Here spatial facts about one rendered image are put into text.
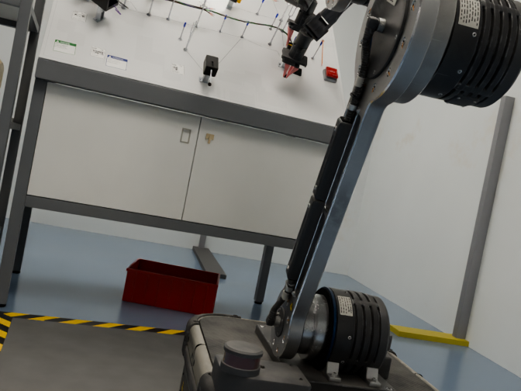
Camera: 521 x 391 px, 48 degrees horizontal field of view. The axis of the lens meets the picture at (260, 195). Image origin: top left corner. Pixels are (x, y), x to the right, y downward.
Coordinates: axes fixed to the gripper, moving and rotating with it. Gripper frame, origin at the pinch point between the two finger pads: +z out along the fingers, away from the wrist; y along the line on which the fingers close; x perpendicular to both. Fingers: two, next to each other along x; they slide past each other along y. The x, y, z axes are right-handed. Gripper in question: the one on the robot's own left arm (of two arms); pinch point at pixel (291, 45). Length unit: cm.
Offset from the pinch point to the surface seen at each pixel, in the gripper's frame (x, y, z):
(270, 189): 37, -9, 47
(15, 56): 45, 91, 30
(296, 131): 29.2, -10.5, 23.6
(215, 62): 29.0, 28.1, 10.5
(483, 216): -8, -124, 42
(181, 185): 44, 24, 54
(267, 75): 10.7, 5.8, 12.5
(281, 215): 39, -17, 55
